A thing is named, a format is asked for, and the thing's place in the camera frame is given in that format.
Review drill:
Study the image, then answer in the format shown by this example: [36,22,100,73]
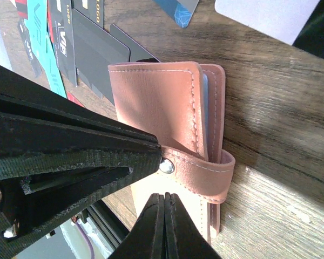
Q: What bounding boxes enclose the blue striped card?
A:
[154,0,199,28]

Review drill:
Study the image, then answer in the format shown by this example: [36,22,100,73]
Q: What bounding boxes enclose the black aluminium front rail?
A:
[86,201,129,250]

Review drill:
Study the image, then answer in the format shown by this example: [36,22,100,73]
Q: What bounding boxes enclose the white card black stripe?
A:
[214,1,324,59]

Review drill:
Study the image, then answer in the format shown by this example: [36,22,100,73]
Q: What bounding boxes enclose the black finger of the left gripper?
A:
[0,66,161,165]
[0,151,161,254]

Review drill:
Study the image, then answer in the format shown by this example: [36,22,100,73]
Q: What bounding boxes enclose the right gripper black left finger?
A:
[110,194,165,259]

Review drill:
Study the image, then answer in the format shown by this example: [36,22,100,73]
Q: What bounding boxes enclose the red vip card front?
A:
[66,91,84,107]

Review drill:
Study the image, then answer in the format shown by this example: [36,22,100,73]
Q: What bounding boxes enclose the pink leather card holder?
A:
[108,62,235,241]

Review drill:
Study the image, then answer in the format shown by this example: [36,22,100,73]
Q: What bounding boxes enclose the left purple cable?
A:
[75,221,97,259]

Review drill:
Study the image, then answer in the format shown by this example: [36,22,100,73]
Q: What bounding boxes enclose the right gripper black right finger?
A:
[164,193,220,258]

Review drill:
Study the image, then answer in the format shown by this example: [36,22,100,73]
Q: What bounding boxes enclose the black cards centre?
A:
[47,0,132,106]

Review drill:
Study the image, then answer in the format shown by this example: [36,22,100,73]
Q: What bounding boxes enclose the teal cards centre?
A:
[25,0,66,98]

